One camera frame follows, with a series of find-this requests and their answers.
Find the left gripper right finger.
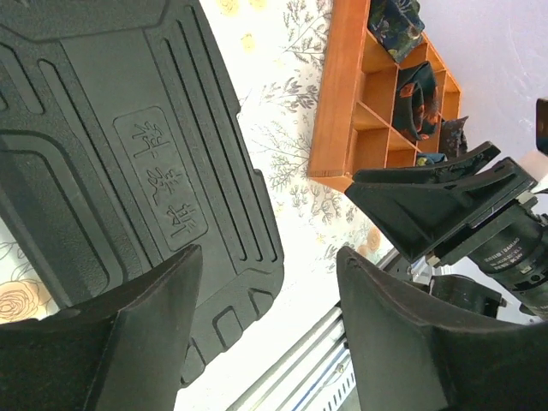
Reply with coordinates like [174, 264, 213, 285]
[337, 247, 547, 410]

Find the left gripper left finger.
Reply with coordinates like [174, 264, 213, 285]
[1, 245, 202, 410]

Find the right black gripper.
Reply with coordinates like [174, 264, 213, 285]
[344, 142, 547, 320]

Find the black plastic tool case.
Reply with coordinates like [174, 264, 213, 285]
[1, 1, 284, 387]

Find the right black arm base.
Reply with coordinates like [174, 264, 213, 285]
[429, 275, 507, 318]

